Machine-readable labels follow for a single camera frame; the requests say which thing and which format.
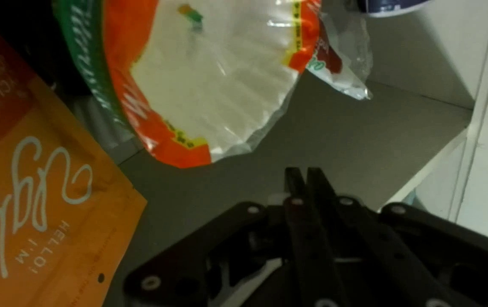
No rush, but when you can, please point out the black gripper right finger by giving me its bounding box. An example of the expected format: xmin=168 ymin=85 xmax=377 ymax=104
xmin=307 ymin=169 xmax=488 ymax=307

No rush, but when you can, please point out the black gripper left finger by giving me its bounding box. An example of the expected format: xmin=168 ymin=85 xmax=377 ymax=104
xmin=123 ymin=167 xmax=306 ymax=307

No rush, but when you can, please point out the white paper bowls package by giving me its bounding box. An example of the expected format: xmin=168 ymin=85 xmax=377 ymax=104
xmin=53 ymin=0 xmax=371 ymax=169

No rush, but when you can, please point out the orange Ugly snack bag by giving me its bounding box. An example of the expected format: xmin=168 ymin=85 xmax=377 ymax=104
xmin=0 ymin=35 xmax=145 ymax=307

